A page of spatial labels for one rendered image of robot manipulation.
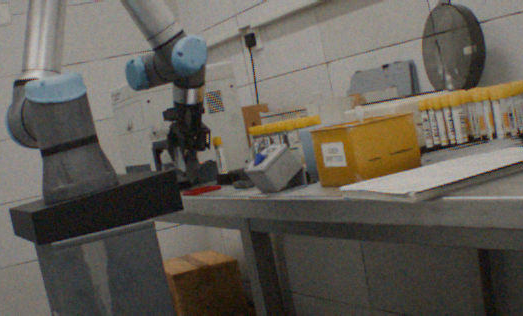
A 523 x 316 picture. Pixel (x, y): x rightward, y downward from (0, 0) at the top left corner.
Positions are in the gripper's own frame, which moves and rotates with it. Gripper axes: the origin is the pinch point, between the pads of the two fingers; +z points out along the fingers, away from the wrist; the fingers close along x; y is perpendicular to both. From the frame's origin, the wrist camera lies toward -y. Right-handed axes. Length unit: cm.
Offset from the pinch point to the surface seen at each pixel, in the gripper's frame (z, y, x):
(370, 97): -18.2, 14.1, 43.9
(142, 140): -1.3, -16.1, -4.4
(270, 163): -29, 49, -6
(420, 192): -47, 90, -10
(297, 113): -15.4, 10.2, 25.0
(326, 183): -29, 58, -1
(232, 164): 5.4, -5.9, 17.1
